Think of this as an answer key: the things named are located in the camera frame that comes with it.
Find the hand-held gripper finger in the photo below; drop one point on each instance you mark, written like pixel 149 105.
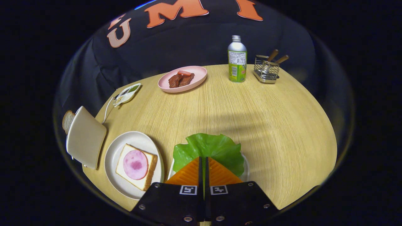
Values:
pixel 200 175
pixel 207 175

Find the green lettuce leaf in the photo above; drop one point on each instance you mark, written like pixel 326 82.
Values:
pixel 207 144

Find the toasted bread slice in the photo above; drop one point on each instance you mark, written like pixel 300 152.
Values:
pixel 67 121

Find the white squarish dish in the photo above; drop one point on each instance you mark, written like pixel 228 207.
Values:
pixel 246 169

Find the pink ham slice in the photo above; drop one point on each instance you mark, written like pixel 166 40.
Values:
pixel 135 164

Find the round white plate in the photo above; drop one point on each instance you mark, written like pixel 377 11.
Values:
pixel 132 138

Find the bread slice under ham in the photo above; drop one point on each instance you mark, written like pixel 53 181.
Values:
pixel 122 171

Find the brown meat piece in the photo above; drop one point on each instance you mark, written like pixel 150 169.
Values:
pixel 187 80
pixel 174 81

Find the pink plate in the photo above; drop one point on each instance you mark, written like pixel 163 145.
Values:
pixel 198 75

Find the red sausage slice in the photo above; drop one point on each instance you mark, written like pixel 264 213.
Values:
pixel 184 73

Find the white divided dish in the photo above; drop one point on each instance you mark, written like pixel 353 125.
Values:
pixel 128 95

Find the green mung beans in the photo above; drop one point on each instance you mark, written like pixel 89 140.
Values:
pixel 133 88

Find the yellow soybeans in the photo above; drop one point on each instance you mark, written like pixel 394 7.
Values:
pixel 118 99

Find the dark red beans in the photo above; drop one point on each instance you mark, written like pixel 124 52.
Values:
pixel 124 92

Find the silver bottle with green label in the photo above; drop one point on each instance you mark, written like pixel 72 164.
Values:
pixel 237 62

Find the white toaster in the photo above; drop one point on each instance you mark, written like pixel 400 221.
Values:
pixel 86 138

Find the black backdrop cloth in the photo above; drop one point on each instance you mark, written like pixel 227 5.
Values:
pixel 176 44

